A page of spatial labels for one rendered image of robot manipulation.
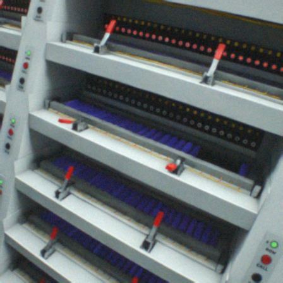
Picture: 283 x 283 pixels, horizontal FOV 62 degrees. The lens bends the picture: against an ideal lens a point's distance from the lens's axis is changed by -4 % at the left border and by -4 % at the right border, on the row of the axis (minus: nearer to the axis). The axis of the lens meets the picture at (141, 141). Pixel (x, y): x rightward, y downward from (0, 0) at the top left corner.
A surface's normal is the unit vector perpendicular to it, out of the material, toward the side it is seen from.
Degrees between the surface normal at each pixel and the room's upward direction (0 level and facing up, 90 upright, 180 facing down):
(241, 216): 107
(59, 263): 17
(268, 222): 90
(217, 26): 90
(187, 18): 90
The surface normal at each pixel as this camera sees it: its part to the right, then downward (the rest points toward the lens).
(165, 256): 0.18, -0.88
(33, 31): -0.39, 0.06
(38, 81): 0.87, 0.36
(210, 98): -0.46, 0.33
